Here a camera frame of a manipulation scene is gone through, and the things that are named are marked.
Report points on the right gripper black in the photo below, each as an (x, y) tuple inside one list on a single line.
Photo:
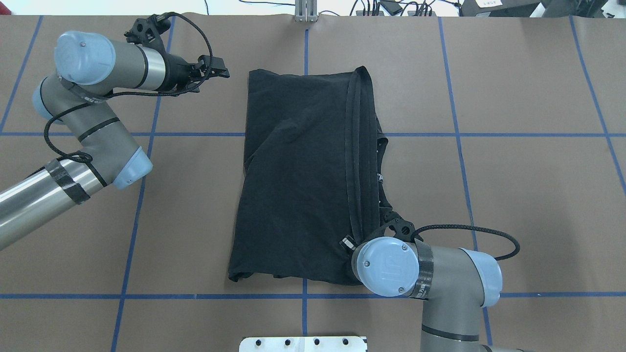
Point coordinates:
[(348, 242)]

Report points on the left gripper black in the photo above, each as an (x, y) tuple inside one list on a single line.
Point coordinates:
[(175, 72)]

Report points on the black graphic t-shirt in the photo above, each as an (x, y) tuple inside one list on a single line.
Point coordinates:
[(312, 160)]

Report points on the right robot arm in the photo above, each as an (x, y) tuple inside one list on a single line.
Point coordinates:
[(454, 284)]

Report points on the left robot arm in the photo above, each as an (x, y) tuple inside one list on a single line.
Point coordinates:
[(93, 148)]

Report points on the aluminium frame post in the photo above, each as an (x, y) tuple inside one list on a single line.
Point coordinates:
[(305, 11)]

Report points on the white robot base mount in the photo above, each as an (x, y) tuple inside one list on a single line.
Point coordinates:
[(304, 344)]

